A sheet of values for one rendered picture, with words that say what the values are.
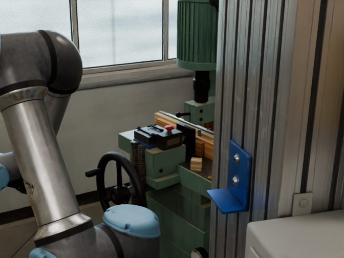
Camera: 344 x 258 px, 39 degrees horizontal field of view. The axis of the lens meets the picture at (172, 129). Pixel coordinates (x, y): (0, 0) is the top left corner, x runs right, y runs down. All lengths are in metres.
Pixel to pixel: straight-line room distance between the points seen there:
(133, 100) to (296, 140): 2.56
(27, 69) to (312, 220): 0.60
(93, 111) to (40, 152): 2.10
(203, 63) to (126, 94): 1.57
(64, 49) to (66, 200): 0.31
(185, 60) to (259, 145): 0.96
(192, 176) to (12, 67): 0.78
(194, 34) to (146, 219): 0.75
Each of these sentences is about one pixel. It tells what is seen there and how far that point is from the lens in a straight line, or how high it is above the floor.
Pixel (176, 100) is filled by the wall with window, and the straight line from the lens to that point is 3.30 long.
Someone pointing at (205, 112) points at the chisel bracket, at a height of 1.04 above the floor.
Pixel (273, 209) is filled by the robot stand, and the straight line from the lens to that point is 0.66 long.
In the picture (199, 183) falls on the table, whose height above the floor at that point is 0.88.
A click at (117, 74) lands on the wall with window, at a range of 3.05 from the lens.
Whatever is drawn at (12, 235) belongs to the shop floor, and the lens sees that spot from 3.05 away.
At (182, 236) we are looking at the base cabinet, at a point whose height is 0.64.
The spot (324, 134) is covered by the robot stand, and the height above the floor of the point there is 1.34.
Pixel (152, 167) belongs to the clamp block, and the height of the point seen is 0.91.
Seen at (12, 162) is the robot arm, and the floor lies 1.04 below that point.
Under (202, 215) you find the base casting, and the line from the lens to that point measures 1.57.
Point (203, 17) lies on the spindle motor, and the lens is 1.56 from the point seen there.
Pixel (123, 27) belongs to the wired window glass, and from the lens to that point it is 3.10.
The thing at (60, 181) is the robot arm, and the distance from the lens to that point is 0.95.
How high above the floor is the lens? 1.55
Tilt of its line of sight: 20 degrees down
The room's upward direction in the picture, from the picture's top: 1 degrees clockwise
